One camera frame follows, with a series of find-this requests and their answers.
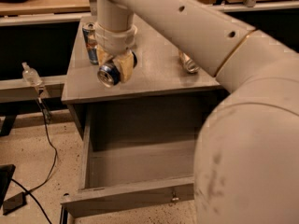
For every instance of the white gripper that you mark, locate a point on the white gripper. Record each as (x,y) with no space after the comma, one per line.
(114,42)

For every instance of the blue pepsi can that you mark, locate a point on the blue pepsi can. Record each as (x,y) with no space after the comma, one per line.
(109,74)

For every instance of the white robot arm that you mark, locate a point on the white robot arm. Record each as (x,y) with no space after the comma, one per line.
(246,162)

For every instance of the tall red bull can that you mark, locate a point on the tall red bull can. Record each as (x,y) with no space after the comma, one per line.
(88,31)

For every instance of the gold soda can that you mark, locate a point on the gold soda can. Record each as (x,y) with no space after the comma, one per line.
(187,63)

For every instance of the open grey top drawer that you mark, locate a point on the open grey top drawer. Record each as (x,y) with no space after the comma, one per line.
(136,153)

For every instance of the grey cabinet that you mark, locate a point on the grey cabinet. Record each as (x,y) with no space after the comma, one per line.
(158,72)

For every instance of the wooden desk at back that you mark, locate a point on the wooden desk at back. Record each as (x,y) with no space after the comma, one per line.
(31,7)

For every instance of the clear bottle on left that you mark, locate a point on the clear bottle on left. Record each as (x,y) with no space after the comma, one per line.
(31,76)

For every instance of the black power adapter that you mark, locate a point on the black power adapter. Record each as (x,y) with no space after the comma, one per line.
(14,203)

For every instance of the grey side rail left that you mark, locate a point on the grey side rail left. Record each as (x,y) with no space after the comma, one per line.
(16,90)

